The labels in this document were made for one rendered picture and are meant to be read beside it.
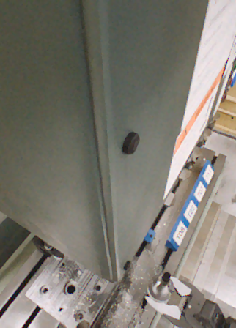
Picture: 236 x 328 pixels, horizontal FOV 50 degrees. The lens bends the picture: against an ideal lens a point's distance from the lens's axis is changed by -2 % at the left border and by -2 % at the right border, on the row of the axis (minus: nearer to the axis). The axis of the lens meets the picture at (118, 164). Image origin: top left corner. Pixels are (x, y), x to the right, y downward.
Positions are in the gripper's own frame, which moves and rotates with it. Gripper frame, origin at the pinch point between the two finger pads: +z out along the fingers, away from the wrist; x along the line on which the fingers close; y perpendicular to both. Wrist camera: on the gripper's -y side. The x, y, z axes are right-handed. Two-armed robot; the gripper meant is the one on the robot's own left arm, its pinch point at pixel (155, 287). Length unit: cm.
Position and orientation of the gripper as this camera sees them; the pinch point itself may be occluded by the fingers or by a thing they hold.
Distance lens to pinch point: 71.3
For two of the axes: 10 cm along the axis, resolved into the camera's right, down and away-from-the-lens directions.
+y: 0.1, 6.2, 7.8
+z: -8.6, -4.0, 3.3
